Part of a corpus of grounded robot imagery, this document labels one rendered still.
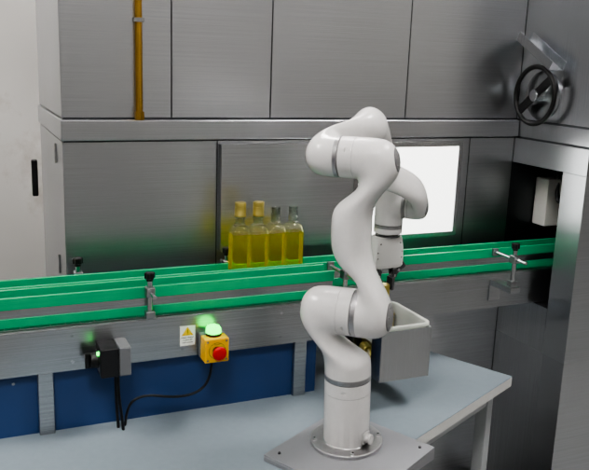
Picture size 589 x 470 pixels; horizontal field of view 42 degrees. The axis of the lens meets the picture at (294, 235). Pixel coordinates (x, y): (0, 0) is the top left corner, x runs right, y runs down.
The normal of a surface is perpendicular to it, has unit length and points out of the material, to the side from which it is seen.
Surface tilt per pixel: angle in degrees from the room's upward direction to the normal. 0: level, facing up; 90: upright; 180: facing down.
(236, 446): 0
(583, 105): 90
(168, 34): 90
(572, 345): 90
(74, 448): 0
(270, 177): 90
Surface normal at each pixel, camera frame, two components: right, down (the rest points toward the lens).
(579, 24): -0.92, 0.06
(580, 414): 0.40, 0.22
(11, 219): 0.76, 0.17
